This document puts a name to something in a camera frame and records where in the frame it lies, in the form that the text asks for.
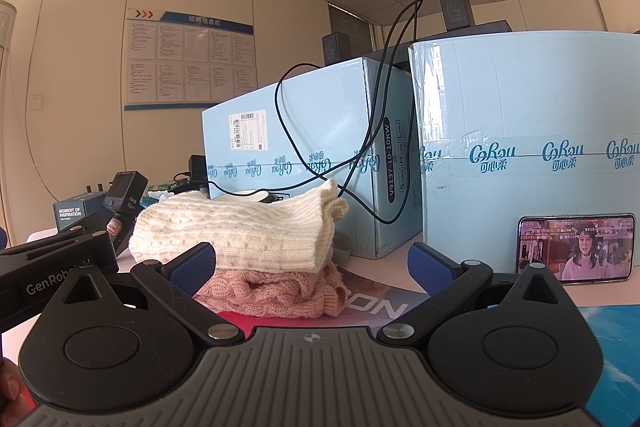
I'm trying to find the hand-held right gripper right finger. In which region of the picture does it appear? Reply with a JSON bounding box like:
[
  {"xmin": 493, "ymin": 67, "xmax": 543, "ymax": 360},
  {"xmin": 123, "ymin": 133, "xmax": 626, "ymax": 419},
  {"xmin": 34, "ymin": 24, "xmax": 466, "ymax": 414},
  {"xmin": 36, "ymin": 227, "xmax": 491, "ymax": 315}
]
[{"xmin": 377, "ymin": 243, "xmax": 588, "ymax": 348}]

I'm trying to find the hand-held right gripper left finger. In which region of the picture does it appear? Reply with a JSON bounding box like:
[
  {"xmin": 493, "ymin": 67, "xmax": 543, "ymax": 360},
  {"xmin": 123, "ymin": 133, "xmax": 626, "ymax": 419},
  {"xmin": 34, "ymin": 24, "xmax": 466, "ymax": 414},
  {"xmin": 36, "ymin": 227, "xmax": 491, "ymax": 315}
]
[{"xmin": 52, "ymin": 243, "xmax": 246, "ymax": 348}]

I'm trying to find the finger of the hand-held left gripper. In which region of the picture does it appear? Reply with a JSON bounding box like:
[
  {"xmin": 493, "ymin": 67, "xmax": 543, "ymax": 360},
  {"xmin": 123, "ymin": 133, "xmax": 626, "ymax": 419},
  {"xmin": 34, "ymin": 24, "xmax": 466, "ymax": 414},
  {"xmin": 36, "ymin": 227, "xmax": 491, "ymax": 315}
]
[{"xmin": 57, "ymin": 211, "xmax": 112, "ymax": 242}]

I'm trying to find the person's left hand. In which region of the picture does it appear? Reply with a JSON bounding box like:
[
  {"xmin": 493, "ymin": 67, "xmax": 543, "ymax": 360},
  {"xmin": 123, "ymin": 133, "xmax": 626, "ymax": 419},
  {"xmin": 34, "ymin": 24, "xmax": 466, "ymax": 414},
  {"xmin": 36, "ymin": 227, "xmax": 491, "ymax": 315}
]
[{"xmin": 0, "ymin": 357, "xmax": 22, "ymax": 409}]

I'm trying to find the dark teal small box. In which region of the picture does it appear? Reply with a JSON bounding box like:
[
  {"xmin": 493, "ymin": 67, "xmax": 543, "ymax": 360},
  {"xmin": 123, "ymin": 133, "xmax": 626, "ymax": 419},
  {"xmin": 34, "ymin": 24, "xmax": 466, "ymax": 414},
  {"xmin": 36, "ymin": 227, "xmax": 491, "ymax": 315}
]
[{"xmin": 53, "ymin": 193, "xmax": 109, "ymax": 234}]

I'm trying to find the cream knit sweater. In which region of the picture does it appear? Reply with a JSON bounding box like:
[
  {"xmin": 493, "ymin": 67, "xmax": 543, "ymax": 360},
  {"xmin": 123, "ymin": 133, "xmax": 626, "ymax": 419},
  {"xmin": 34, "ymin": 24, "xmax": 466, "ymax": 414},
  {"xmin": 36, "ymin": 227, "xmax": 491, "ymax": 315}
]
[{"xmin": 129, "ymin": 179, "xmax": 349, "ymax": 273}]

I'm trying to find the pink knit sweater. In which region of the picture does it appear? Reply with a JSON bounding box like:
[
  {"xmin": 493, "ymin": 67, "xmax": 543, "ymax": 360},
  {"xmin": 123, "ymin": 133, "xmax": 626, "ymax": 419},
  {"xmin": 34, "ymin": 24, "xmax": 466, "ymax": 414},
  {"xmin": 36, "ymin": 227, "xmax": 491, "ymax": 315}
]
[{"xmin": 194, "ymin": 252, "xmax": 349, "ymax": 319}]

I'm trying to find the small black charger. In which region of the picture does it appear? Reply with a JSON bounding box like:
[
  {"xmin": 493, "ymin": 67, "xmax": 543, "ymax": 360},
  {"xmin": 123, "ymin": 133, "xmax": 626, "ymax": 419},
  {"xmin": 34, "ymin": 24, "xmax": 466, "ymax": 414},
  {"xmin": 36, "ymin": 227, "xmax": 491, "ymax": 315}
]
[{"xmin": 187, "ymin": 155, "xmax": 209, "ymax": 181}]

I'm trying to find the smartphone with lit screen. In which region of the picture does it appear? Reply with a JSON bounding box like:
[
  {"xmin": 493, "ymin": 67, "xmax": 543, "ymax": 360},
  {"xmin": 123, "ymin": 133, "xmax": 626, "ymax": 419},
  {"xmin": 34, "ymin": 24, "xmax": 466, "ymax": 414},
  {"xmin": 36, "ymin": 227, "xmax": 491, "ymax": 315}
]
[{"xmin": 516, "ymin": 214, "xmax": 636, "ymax": 284}]

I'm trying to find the light blue carton with label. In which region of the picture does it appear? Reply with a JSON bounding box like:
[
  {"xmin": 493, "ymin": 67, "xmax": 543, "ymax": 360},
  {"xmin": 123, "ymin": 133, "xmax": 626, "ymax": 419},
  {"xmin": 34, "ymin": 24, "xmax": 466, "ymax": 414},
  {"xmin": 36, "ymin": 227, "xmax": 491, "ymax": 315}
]
[{"xmin": 201, "ymin": 57, "xmax": 425, "ymax": 259}]

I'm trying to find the large light blue carton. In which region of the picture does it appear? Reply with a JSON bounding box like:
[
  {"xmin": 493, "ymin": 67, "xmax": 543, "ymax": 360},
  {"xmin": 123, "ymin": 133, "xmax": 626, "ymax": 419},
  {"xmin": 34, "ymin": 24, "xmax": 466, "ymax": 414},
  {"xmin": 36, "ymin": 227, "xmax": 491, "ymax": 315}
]
[{"xmin": 408, "ymin": 29, "xmax": 640, "ymax": 270}]

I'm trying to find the printed desk mat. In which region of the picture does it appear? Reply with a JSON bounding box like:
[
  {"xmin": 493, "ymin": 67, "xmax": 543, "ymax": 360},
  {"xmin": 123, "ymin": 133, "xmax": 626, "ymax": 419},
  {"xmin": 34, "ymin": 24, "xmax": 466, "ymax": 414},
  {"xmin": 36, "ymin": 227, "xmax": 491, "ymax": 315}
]
[{"xmin": 215, "ymin": 267, "xmax": 640, "ymax": 414}]

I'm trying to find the small black power adapter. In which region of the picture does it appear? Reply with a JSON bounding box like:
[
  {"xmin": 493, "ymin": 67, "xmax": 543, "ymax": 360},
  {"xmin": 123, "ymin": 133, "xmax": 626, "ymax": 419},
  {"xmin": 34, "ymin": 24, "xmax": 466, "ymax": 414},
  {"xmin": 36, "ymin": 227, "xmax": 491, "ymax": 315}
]
[{"xmin": 321, "ymin": 32, "xmax": 347, "ymax": 66}]

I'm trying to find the dark grey door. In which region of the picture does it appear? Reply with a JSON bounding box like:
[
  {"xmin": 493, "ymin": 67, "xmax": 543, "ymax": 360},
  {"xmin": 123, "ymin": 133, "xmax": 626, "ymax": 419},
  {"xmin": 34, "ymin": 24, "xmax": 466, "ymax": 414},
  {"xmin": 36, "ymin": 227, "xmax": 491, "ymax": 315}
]
[{"xmin": 327, "ymin": 2, "xmax": 372, "ymax": 64}]

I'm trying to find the dark flat box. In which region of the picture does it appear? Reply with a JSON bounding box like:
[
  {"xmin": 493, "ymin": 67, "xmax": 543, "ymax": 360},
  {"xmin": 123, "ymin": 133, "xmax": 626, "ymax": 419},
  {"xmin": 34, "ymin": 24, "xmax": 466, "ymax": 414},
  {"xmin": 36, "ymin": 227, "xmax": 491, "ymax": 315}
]
[{"xmin": 470, "ymin": 20, "xmax": 514, "ymax": 33}]

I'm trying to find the large black power adapter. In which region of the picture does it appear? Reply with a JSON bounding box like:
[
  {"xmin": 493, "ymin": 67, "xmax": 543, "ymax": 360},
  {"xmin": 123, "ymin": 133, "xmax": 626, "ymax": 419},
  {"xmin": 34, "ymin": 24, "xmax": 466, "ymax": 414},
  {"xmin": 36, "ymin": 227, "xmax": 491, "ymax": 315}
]
[{"xmin": 434, "ymin": 0, "xmax": 477, "ymax": 32}]

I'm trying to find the black cable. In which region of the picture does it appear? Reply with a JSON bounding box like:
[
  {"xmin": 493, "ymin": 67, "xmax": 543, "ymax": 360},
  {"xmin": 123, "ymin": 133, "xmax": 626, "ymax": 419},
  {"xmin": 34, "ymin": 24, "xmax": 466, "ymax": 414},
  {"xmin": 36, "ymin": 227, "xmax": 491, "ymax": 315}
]
[
  {"xmin": 274, "ymin": 63, "xmax": 335, "ymax": 190},
  {"xmin": 336, "ymin": 0, "xmax": 458, "ymax": 226}
]

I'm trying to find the wall notice board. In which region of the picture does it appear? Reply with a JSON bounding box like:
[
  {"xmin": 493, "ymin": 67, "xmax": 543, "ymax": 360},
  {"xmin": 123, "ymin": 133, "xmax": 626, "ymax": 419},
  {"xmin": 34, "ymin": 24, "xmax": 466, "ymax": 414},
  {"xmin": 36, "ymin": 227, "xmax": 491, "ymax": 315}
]
[{"xmin": 124, "ymin": 7, "xmax": 259, "ymax": 111}]

